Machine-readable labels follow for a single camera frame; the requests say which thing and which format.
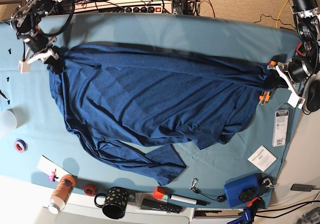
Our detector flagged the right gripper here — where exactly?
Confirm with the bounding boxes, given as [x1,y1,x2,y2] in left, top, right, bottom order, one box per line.
[44,45,65,74]

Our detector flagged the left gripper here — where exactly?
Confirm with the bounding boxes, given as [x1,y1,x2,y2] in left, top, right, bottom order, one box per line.
[264,61,288,90]

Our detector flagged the dark blue t-shirt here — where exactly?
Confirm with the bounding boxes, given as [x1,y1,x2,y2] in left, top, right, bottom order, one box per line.
[49,44,272,186]

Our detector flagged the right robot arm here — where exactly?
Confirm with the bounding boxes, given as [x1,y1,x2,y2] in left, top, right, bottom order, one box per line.
[8,0,76,74]

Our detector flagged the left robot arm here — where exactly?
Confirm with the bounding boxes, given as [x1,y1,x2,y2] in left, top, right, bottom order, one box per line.
[264,0,320,90]

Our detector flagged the orange black utility knife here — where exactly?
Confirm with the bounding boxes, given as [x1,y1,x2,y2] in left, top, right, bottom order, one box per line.
[258,54,287,105]

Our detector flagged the orange black clamp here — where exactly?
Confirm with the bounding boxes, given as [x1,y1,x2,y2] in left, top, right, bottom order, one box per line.
[296,42,304,56]

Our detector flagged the clear blister pack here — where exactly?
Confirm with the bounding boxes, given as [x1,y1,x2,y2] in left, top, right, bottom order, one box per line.
[272,104,290,147]

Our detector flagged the black computer mouse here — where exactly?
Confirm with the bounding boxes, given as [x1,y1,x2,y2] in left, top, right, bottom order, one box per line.
[306,79,320,113]

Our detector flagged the translucent plastic cup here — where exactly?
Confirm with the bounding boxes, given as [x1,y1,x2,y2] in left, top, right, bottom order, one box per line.
[0,110,18,138]

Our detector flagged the white paper card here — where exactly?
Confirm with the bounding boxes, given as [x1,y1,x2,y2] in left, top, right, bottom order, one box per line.
[247,145,277,172]

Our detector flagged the light blue table cloth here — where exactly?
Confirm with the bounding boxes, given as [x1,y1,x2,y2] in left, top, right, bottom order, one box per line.
[0,13,300,197]

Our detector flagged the purple tape roll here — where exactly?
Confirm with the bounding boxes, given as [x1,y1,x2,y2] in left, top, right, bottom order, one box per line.
[14,139,27,153]

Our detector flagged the white paper sheet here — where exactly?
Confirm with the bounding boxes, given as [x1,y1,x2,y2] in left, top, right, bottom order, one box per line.
[37,155,71,179]

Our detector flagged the white power strip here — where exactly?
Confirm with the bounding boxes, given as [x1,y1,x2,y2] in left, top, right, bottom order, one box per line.
[98,0,176,14]

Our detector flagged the metal carabiner keyring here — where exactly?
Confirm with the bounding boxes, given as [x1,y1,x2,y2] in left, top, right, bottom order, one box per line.
[261,177,278,189]

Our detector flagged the black adapter block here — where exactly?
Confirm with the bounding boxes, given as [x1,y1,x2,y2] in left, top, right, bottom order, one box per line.
[290,183,314,192]

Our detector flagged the pink small toy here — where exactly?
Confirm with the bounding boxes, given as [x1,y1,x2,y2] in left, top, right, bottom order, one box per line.
[48,169,59,182]

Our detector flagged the blue box with knob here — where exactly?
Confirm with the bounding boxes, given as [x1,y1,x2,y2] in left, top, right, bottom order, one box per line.
[223,174,261,208]

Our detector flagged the orange supplement bottle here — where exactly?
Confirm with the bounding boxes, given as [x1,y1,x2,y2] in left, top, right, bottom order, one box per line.
[48,174,76,215]

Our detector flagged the red tape roll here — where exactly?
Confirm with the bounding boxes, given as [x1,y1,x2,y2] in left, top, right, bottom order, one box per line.
[83,184,97,197]

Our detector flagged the blue orange bottom clamp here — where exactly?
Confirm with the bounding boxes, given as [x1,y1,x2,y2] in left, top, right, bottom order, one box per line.
[229,196,264,224]

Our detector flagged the black mug gold dots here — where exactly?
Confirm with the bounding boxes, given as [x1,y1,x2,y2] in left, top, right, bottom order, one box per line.
[94,186,129,220]

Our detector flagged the white marker pen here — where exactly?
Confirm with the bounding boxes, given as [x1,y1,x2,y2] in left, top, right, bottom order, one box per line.
[168,194,207,206]

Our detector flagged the orange red cube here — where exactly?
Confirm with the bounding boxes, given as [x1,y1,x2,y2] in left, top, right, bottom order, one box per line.
[153,186,165,200]

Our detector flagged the black remote control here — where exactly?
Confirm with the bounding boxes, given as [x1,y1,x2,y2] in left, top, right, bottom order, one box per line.
[141,199,183,214]

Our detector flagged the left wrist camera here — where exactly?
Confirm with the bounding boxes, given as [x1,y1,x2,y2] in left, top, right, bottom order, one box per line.
[287,93,306,109]

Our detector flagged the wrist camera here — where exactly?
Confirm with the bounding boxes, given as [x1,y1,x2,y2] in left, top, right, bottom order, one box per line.
[18,60,31,74]
[287,93,306,109]

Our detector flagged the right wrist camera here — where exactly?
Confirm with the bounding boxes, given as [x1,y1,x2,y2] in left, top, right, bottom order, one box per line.
[18,60,31,74]

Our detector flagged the yellow cable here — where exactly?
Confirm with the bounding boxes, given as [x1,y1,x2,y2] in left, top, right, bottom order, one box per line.
[275,0,293,29]

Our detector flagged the black lanyard with clip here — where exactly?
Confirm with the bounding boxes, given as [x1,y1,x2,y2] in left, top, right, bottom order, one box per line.
[189,177,227,204]

